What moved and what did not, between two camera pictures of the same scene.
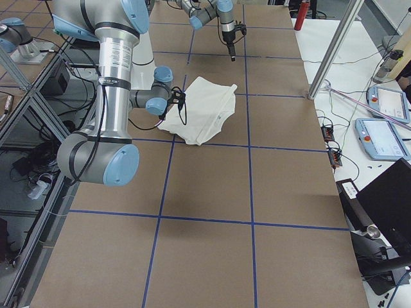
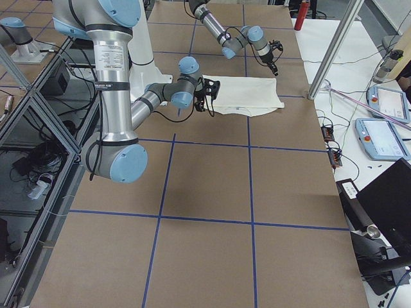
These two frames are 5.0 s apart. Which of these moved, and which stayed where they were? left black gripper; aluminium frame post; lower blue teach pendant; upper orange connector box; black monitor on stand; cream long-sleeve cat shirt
Moved: left black gripper; cream long-sleeve cat shirt
Stayed: upper orange connector box; black monitor on stand; aluminium frame post; lower blue teach pendant
